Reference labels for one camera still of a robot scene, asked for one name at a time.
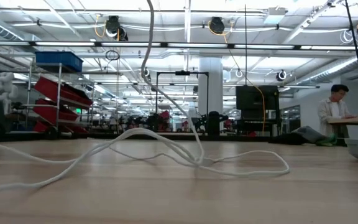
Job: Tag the black cylindrical container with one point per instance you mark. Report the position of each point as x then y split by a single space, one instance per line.
213 124

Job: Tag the black grey work glove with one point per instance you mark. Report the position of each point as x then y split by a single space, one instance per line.
306 135

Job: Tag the metal rack with red bins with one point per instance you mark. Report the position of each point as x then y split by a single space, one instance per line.
54 93

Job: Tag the blue plastic bin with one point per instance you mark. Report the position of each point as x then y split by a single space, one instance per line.
59 60

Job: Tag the wooden desk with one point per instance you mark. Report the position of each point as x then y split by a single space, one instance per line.
353 120

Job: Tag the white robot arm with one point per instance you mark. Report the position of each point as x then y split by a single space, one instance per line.
3 90

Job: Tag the black cabinet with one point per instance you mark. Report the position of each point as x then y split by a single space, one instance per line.
253 105

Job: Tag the person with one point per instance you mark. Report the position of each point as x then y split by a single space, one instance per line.
332 113

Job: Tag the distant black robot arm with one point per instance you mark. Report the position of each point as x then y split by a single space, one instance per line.
202 122

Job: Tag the black gantry frame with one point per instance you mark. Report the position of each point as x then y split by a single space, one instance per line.
182 73

